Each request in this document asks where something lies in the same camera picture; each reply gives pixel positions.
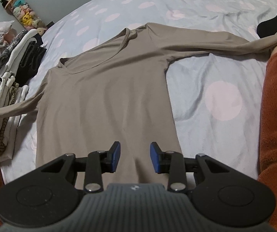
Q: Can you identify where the black folded clothes pile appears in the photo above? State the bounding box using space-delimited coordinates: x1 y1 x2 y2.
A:
15 42 47 87

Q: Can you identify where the polka dot bed sheet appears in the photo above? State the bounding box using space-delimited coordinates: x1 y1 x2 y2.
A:
0 0 277 186

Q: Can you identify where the stack of folded light clothes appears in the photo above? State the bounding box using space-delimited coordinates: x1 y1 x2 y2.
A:
0 29 47 161

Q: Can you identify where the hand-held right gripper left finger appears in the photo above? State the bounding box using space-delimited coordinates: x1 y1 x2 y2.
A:
41 141 121 194

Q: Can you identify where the person's black sock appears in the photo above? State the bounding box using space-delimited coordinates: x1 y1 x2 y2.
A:
257 5 277 38

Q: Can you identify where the column of plush toys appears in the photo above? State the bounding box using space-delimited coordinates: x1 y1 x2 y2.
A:
0 0 47 37

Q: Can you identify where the tan long-sleeve shirt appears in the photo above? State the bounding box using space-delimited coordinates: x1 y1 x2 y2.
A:
0 22 277 190

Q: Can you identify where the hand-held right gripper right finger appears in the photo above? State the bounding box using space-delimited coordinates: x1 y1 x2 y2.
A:
150 142 229 194

